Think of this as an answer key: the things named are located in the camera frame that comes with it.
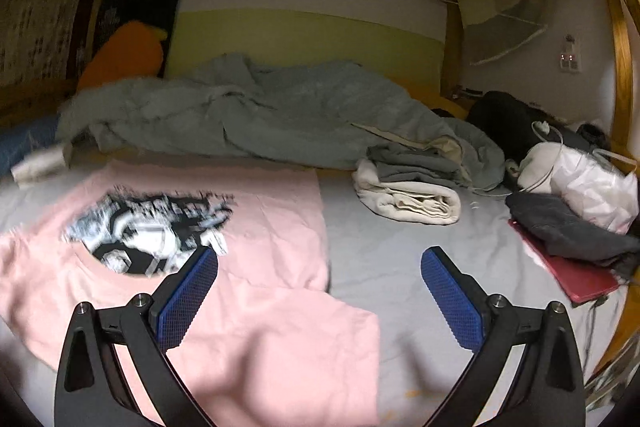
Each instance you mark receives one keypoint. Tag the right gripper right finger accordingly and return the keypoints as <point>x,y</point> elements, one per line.
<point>547,389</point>

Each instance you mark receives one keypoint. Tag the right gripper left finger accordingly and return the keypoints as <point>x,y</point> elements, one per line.
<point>91,386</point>

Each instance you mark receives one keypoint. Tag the pink printed t-shirt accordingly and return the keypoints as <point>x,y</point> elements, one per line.
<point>269,345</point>

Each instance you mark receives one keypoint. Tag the red flat case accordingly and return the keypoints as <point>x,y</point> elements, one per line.
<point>580,281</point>

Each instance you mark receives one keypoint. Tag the dark grey garment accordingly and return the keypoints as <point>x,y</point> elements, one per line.
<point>549,220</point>

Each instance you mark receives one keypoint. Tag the white plastic bag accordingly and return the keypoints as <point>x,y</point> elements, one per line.
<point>592,187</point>

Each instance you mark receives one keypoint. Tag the folded cream cloth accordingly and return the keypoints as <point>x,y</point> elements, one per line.
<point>406,201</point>

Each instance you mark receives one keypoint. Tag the small white folded cloth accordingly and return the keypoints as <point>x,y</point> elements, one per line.
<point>42,163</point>

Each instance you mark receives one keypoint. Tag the blue garment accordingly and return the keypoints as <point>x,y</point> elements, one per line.
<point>17,143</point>

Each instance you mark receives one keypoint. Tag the black bag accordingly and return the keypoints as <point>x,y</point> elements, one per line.
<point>508,122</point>

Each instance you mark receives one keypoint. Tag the folded dark grey cloth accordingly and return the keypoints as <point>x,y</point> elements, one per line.
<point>397,163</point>

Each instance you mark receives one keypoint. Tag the grey-green blanket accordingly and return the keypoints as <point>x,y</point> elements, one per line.
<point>325,115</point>

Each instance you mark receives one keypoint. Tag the orange pillow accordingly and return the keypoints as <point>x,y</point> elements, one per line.
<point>134,50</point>

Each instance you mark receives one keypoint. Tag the yellow-white headboard cushion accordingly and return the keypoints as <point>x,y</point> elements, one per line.
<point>404,40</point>

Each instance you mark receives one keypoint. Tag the wall power socket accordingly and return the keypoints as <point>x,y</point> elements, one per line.
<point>569,58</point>

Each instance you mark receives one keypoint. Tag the wooden bed frame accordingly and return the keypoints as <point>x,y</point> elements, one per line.
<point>620,56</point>

